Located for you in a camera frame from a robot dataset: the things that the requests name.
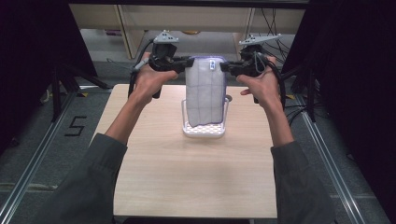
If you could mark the aluminium floor rail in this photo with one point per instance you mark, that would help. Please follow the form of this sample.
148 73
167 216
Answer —
34 158
330 158

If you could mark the person's left hand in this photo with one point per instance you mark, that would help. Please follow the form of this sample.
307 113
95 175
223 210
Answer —
149 84

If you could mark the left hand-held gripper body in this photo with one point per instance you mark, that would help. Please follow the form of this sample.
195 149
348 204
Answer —
163 53

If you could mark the light wooden desk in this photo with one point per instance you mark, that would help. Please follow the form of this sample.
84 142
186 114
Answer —
202 17

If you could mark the white cloth with purple edge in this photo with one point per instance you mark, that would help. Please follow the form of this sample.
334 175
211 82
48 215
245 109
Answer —
205 93

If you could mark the small orange object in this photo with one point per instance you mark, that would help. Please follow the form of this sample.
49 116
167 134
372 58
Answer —
190 32

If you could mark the black metal stand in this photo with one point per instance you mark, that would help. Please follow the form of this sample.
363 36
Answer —
56 93
311 93

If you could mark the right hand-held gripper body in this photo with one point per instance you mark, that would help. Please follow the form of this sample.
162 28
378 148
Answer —
252 65

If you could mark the black curtain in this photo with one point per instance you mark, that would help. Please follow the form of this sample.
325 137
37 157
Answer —
358 77
28 62

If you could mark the person's right hand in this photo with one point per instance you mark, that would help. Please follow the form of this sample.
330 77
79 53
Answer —
264 88

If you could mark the dark round table grommet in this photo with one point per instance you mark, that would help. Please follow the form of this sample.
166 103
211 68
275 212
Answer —
229 98

